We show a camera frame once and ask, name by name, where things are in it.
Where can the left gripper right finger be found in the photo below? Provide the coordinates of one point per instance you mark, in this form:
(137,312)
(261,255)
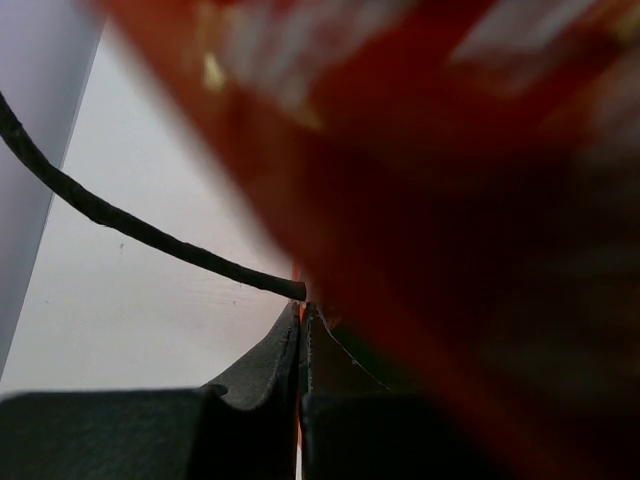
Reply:
(353,427)

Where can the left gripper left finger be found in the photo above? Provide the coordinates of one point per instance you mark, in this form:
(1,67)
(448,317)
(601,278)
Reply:
(240,425)

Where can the orange paper bag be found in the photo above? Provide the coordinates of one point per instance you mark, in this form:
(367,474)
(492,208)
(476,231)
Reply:
(103,311)

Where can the red Doritos chip bag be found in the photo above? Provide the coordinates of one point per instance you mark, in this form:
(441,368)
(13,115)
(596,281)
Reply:
(460,179)

